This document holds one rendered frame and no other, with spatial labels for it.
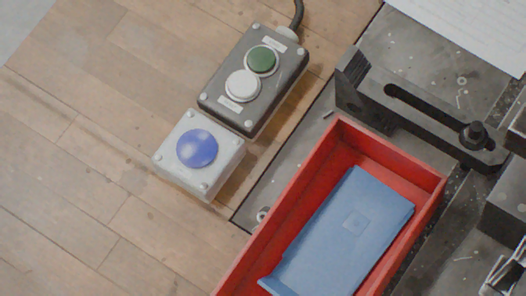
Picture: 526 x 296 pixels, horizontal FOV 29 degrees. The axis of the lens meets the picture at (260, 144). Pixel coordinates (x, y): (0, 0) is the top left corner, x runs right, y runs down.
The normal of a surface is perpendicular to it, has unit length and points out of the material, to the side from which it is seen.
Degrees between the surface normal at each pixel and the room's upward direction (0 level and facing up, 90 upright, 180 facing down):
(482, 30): 1
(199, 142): 3
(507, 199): 0
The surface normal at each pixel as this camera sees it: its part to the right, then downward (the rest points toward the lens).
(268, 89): -0.07, -0.36
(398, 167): -0.56, 0.78
